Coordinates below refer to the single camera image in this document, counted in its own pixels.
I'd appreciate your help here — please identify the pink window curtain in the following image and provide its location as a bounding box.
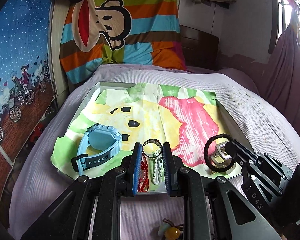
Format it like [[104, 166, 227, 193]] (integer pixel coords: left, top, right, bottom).
[[260, 0, 300, 136]]

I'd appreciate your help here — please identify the brown hair tie amber bead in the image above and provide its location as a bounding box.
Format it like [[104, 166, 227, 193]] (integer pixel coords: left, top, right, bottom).
[[157, 218, 184, 240]]

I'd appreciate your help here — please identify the grey cardboard tray box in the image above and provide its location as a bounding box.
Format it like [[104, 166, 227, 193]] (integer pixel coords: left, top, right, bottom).
[[59, 82, 250, 194]]

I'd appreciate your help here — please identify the red beaded cord bracelet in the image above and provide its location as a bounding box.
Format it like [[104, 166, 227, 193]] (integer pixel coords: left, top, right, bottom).
[[137, 154, 150, 193]]

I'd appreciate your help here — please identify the blue bicycle print wardrobe cover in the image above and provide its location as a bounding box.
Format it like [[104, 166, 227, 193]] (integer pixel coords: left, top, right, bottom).
[[0, 0, 54, 201]]

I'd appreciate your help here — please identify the silver finger ring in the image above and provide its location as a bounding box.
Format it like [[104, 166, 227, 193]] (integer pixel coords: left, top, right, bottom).
[[142, 138, 163, 158]]

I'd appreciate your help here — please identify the dark wooden headboard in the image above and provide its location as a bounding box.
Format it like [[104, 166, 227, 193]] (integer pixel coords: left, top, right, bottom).
[[180, 25, 219, 70]]

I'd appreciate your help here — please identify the striped monkey cartoon blanket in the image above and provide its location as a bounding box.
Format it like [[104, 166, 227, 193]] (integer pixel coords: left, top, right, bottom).
[[60, 0, 185, 85]]

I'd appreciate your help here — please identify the black braided hair tie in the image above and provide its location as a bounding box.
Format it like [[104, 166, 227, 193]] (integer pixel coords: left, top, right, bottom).
[[203, 133, 237, 173]]

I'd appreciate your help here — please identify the silver square buckle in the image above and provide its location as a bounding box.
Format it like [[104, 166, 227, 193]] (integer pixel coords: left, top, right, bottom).
[[210, 141, 232, 168]]

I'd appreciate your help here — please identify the colourful painted paper sheet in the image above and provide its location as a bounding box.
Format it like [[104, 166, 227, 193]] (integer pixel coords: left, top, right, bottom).
[[50, 83, 228, 178]]

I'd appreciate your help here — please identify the pink ribbed bed cover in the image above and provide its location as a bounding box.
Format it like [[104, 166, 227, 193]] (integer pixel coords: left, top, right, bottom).
[[8, 64, 300, 239]]

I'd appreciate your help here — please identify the blue kids smart watch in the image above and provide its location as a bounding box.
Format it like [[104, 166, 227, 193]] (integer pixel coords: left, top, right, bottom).
[[71, 124, 122, 176]]

